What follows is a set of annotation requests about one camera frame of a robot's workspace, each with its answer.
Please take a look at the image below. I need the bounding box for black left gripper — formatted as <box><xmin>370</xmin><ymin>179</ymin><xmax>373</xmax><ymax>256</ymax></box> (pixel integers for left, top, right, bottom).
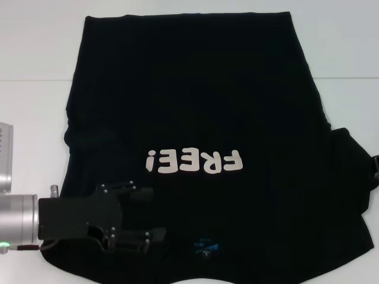
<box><xmin>37</xmin><ymin>180</ymin><xmax>167</xmax><ymax>254</ymax></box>

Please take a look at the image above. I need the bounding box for black T-shirt with FREE print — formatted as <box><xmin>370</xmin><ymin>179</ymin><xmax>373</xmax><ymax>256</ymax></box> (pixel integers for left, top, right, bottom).
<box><xmin>38</xmin><ymin>11</ymin><xmax>379</xmax><ymax>277</ymax></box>

